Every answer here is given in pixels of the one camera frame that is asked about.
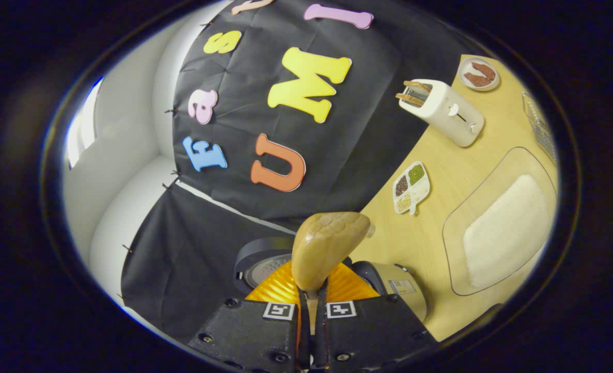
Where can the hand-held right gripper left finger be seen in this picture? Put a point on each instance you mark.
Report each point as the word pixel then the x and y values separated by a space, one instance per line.
pixel 244 336

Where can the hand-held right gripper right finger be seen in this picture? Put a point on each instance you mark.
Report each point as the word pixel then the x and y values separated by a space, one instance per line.
pixel 373 336

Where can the dark grey rice cooker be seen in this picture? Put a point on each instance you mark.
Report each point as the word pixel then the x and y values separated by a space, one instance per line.
pixel 394 285

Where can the wooden spoon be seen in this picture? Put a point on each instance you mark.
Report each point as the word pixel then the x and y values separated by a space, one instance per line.
pixel 327 243

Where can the clear plastic rice container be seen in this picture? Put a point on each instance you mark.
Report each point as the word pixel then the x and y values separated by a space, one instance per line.
pixel 472 207

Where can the clear chopstick holder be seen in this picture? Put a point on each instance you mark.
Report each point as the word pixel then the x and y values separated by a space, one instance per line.
pixel 539 127

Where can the white divided grain dish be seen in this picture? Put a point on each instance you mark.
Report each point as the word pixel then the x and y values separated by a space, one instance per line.
pixel 411 187

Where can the black backdrop cloth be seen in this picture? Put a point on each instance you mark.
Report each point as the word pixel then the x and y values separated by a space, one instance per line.
pixel 337 145

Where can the white toaster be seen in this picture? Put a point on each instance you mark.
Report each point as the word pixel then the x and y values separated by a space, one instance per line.
pixel 448 116

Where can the toast slice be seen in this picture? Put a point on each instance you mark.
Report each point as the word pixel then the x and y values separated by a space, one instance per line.
pixel 416 85
pixel 409 98

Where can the brown meat piece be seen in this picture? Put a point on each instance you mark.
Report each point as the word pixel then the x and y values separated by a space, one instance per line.
pixel 486 70
pixel 477 80

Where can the white round plate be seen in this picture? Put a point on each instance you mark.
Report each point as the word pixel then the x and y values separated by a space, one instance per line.
pixel 464 65

